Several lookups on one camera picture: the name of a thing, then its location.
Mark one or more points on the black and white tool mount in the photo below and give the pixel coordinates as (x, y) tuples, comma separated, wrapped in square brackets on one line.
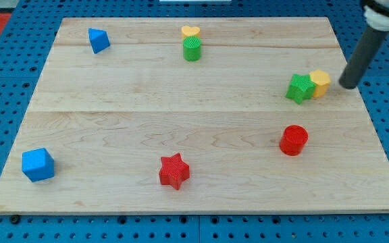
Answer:
[(376, 13)]

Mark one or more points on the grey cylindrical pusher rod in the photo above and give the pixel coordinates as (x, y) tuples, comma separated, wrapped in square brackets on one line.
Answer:
[(366, 49)]

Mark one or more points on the green star block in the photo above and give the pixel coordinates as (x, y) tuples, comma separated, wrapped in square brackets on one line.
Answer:
[(300, 88)]

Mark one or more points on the yellow heart block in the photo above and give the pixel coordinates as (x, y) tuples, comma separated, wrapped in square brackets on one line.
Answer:
[(188, 31)]

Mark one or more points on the red star block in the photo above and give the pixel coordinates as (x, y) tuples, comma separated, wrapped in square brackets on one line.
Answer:
[(173, 171)]

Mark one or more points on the yellow hexagon block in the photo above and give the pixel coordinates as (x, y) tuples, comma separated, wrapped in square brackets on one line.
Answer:
[(322, 81)]

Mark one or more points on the red cylinder block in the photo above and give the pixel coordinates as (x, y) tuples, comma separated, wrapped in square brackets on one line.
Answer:
[(293, 140)]

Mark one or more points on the green cylinder block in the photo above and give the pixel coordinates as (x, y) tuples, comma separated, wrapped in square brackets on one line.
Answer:
[(192, 48)]

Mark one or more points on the wooden board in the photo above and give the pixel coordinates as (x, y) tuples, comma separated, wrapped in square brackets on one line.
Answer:
[(108, 118)]

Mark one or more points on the blue triangular block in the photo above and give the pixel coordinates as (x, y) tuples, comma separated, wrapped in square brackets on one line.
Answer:
[(98, 40)]

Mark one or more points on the blue cube block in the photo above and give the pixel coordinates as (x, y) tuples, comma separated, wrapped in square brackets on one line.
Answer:
[(38, 165)]

